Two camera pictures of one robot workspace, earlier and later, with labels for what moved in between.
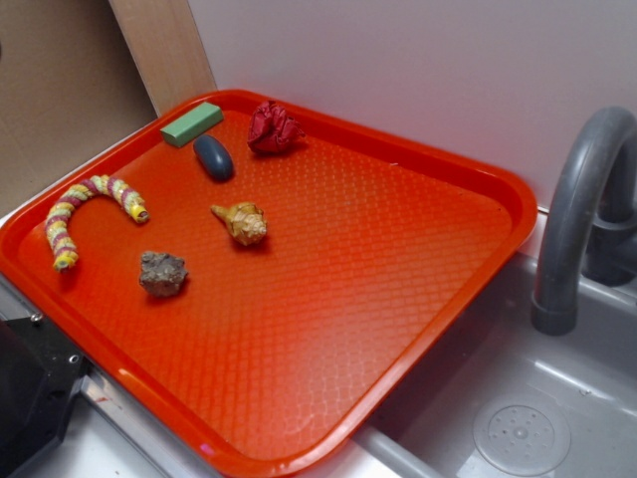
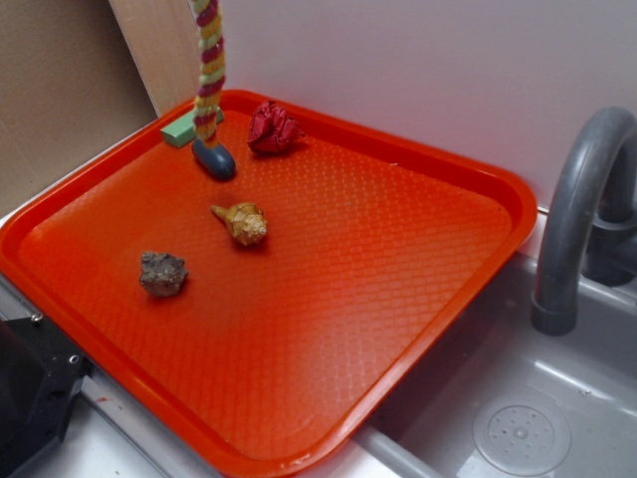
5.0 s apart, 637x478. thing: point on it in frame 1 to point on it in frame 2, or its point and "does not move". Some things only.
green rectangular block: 192,124 does not move
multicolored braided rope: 62,249 to 212,71
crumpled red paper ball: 271,128 does not move
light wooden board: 167,49 does not move
